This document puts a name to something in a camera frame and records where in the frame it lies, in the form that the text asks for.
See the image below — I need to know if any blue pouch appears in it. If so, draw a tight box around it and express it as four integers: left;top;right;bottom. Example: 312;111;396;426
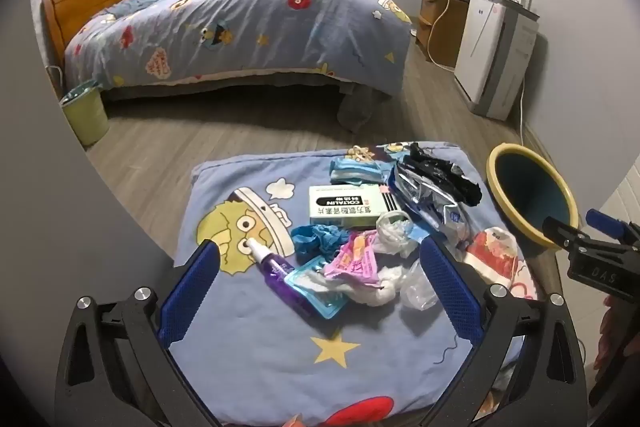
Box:
284;257;351;320

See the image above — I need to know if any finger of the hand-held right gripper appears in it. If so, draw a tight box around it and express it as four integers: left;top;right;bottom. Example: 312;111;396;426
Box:
587;208;640;250
542;216;586;253

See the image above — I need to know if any wooden cabinet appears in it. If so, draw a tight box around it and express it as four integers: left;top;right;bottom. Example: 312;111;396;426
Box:
416;0;471;68

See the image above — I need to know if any white medicine box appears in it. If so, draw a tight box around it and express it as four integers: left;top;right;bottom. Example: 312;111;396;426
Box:
308;184;401;230

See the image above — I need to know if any silver medicine sachet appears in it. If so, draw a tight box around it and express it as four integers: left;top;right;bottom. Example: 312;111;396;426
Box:
442;202;473;240

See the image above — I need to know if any person's right forearm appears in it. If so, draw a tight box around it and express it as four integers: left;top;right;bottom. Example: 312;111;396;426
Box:
597;292;635;427

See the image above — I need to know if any bed with cartoon duvet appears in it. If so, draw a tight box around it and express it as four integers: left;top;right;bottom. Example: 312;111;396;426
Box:
64;0;413;96

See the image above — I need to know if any green trash bin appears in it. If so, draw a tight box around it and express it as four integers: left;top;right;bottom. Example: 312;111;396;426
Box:
59;79;110;146

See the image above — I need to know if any white air purifier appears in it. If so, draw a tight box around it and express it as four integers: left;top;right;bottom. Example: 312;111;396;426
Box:
454;0;541;120

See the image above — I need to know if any red and white packet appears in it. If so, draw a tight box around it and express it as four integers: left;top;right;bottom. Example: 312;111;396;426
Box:
462;227;523;293

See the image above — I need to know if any clear plastic wrapper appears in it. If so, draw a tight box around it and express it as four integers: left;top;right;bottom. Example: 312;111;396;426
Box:
400;257;446;313

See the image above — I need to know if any pink wrapper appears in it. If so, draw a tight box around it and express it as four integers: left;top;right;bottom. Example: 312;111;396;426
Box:
322;231;383;288

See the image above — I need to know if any crumpled blue cloth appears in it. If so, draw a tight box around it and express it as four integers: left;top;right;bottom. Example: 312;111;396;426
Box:
290;223;351;258

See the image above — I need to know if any cartoon blue table cloth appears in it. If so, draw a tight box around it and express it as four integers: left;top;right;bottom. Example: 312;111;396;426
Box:
172;142;543;427

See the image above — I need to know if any white cabinet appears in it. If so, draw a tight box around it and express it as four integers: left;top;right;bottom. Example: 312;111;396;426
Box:
575;169;640;238

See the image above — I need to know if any purple spray bottle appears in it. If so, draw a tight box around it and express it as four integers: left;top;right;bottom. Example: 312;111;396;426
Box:
245;237;321;319

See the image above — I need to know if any black plastic bag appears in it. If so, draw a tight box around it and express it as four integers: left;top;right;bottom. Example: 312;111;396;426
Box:
397;143;483;205

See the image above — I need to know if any yellow rimmed blue bin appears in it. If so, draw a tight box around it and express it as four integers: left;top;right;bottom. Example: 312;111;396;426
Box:
486;143;581;250

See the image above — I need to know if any blue face mask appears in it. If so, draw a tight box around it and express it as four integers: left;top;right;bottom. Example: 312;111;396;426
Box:
329;157;396;188

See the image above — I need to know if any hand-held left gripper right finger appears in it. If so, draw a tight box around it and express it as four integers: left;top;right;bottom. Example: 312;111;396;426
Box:
419;237;590;427

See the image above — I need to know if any silver foil bag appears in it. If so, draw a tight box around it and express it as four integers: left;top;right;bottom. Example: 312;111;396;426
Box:
387;164;451;233

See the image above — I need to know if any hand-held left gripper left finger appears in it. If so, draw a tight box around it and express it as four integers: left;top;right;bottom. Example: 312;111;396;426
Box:
54;239;222;427

